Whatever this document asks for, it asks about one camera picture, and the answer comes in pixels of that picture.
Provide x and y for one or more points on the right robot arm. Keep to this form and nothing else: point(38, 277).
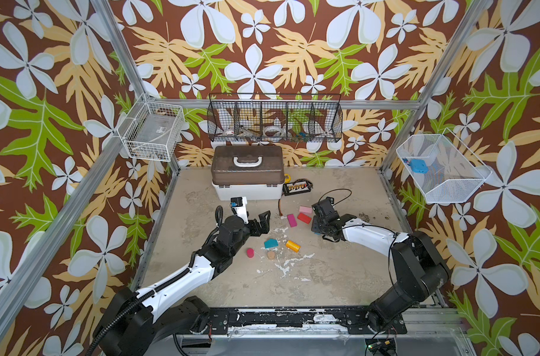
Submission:
point(419, 267)

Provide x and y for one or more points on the black wire basket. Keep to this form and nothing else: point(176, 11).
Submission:
point(274, 117)

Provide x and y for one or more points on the white wire basket right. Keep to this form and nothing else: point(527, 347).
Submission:
point(455, 171)

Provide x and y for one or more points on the white wire basket left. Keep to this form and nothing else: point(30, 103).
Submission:
point(150, 130)

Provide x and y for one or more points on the red rectangular block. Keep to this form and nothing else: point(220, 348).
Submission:
point(304, 218)

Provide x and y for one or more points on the white wire basket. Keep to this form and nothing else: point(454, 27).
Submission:
point(150, 130)
point(455, 171)

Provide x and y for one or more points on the blue object in basket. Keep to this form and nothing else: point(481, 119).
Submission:
point(418, 166)

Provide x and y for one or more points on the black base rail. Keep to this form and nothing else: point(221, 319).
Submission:
point(345, 320)

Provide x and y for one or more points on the light pink block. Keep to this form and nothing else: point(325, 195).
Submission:
point(305, 210)

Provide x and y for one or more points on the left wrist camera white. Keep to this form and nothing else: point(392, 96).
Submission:
point(238, 207)

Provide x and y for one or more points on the teal arch block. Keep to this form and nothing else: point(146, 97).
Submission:
point(271, 244)

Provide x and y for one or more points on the orange supermarket block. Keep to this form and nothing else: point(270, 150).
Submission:
point(293, 246)

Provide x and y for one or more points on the white box brown lid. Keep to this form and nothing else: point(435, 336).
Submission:
point(252, 171)

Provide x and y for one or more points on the magenta rectangular block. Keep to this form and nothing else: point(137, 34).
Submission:
point(292, 220)

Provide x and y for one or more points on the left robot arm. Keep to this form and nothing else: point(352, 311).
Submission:
point(132, 321)

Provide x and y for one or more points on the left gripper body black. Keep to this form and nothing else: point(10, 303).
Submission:
point(255, 231)

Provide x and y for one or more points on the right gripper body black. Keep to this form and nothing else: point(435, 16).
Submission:
point(321, 216)

